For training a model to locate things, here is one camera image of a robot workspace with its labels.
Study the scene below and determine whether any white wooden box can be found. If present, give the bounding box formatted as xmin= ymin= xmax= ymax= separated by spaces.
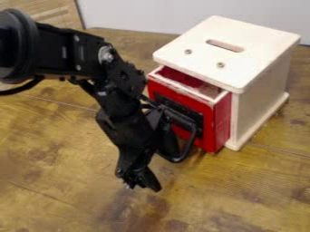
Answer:
xmin=153 ymin=15 xmax=301 ymax=150

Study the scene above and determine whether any red drawer front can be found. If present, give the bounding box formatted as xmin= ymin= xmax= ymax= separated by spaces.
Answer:
xmin=149 ymin=66 xmax=232 ymax=153

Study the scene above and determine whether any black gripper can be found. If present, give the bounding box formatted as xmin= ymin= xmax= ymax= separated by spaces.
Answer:
xmin=97 ymin=106 xmax=181 ymax=192

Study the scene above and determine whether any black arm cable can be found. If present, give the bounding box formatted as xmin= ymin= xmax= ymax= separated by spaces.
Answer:
xmin=138 ymin=93 xmax=162 ymax=111

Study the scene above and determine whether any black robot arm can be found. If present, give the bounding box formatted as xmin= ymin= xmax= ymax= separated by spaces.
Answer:
xmin=0 ymin=8 xmax=180 ymax=191

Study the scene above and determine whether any black metal drawer handle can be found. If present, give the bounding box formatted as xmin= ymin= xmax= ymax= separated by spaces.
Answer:
xmin=160 ymin=106 xmax=200 ymax=163

